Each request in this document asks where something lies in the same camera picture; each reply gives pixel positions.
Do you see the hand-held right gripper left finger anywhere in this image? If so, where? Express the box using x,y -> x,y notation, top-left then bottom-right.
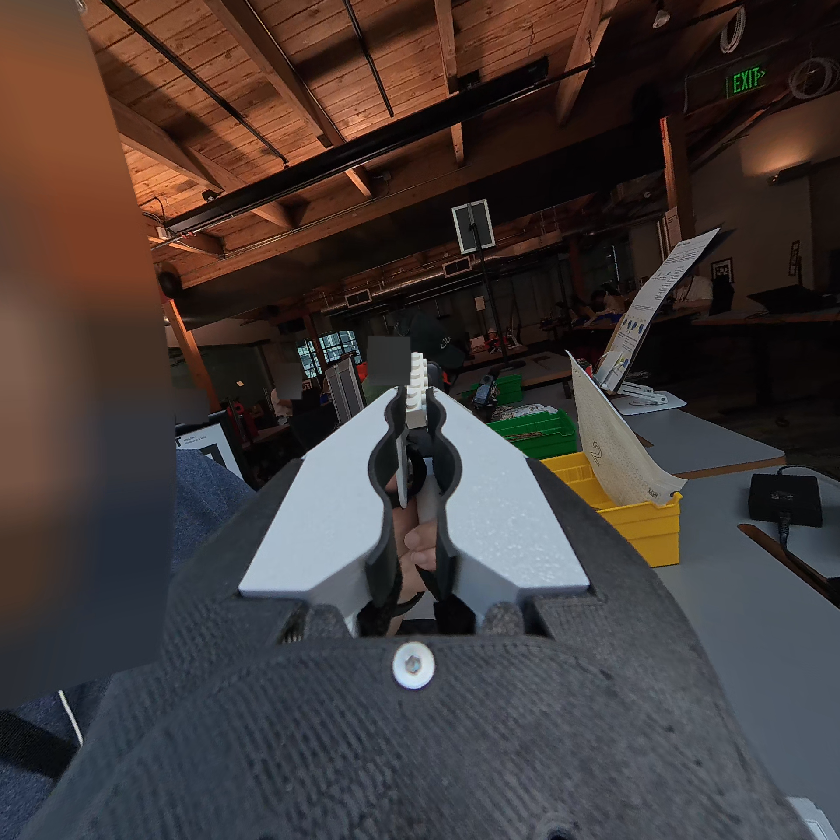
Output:
238,386 -> 411,637

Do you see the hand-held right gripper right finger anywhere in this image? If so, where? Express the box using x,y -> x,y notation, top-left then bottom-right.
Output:
425,386 -> 592,634

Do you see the white lego brick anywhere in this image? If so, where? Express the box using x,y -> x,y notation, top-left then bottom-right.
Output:
405,352 -> 434,431

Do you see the person's left hand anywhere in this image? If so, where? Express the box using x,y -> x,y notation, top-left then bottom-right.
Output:
392,511 -> 439,613

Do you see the green plastic bin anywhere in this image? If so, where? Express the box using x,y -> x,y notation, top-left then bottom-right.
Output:
487,408 -> 581,460
461,374 -> 525,404

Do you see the person's blue shirt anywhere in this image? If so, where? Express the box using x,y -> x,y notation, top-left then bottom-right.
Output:
0,448 -> 258,840

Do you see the yellow plastic bin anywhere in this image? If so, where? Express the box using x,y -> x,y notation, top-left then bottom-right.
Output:
538,451 -> 683,568

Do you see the white marker tag sign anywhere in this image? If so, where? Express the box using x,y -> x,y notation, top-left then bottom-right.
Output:
176,425 -> 242,479

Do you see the grey framed panel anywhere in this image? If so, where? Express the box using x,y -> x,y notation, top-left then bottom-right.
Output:
325,357 -> 366,427

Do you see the white sheet stand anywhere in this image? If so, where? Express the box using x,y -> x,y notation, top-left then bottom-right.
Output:
594,351 -> 686,416

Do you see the black adapter box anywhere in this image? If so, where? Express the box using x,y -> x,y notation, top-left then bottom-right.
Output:
748,472 -> 823,528

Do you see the printed instruction sheet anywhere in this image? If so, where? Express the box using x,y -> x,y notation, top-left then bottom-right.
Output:
605,227 -> 723,375

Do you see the white light panel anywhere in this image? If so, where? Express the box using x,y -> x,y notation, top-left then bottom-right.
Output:
451,199 -> 494,255

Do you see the black ceiling heater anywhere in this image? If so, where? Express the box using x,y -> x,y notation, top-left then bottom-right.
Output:
163,56 -> 551,234

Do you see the coiled white cable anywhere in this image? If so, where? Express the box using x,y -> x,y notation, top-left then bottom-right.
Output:
718,5 -> 748,55
787,58 -> 840,99

